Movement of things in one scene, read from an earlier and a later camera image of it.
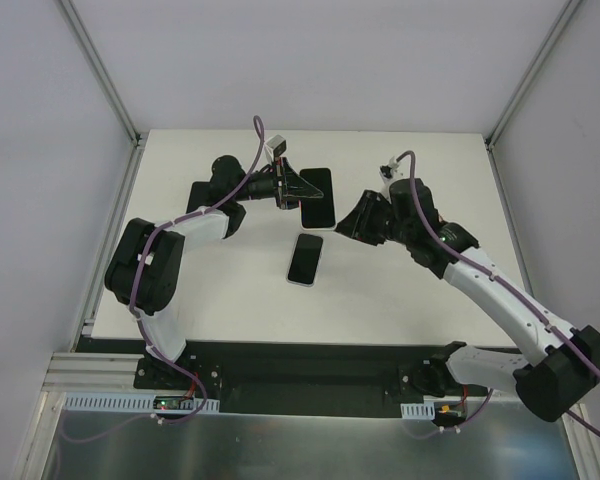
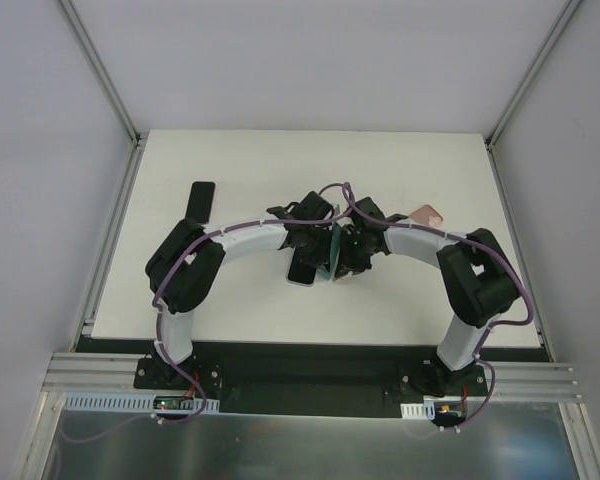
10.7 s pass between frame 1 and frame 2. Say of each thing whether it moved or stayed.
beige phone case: moved
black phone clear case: stayed
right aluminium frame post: stayed
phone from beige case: moved
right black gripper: moved
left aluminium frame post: stayed
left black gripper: moved
